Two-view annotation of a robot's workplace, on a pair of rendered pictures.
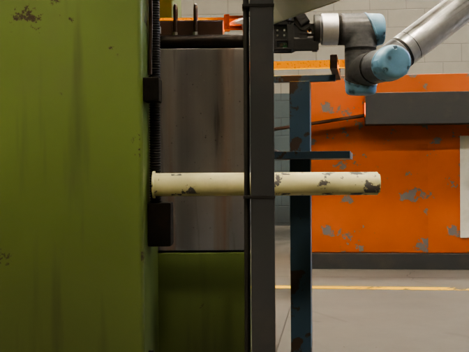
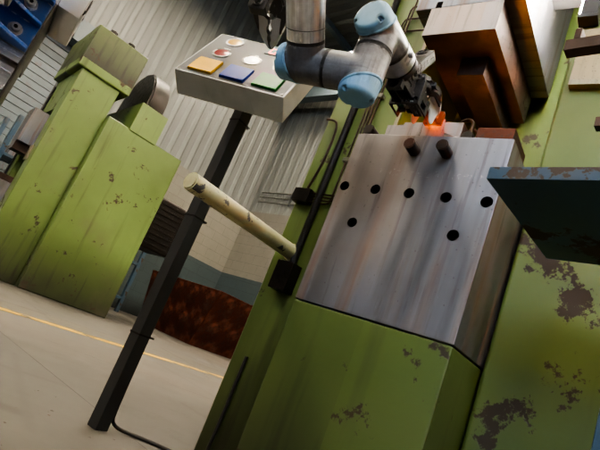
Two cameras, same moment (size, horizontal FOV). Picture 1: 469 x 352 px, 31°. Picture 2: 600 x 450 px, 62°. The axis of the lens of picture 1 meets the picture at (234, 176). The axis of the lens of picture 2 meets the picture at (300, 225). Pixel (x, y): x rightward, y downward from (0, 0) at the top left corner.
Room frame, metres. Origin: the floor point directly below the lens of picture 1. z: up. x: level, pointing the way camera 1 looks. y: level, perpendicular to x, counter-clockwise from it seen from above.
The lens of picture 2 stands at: (2.51, -0.97, 0.34)
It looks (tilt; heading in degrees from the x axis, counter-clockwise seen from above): 14 degrees up; 128
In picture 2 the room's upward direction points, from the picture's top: 22 degrees clockwise
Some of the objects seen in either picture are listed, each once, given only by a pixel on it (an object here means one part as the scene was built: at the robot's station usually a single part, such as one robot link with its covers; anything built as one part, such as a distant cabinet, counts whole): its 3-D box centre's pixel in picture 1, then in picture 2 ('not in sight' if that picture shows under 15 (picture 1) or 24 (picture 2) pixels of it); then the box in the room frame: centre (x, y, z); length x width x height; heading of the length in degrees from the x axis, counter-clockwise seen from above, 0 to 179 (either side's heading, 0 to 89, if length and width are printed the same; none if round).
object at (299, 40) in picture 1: (294, 33); (408, 86); (2.00, -0.14, 0.97); 0.12 x 0.08 x 0.09; 89
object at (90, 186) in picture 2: not in sight; (106, 179); (-2.89, 2.14, 1.45); 2.20 x 1.23 x 2.90; 83
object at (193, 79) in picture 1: (134, 151); (437, 267); (2.04, 0.24, 0.69); 0.56 x 0.38 x 0.45; 89
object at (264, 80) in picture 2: not in sight; (268, 82); (1.56, -0.13, 1.01); 0.07 x 0.05 x 0.07; 24
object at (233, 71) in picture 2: not in sight; (237, 74); (1.47, -0.17, 1.01); 0.07 x 0.05 x 0.07; 24
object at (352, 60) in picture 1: (363, 70); (355, 74); (1.98, -0.31, 0.88); 0.11 x 0.08 x 0.11; 17
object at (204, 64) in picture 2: not in sight; (205, 66); (1.38, -0.21, 1.01); 0.07 x 0.05 x 0.07; 24
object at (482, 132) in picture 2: not in sight; (498, 154); (2.16, 0.08, 0.95); 0.12 x 0.09 x 0.07; 89
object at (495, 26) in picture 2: not in sight; (480, 69); (1.98, 0.23, 1.32); 0.42 x 0.20 x 0.10; 89
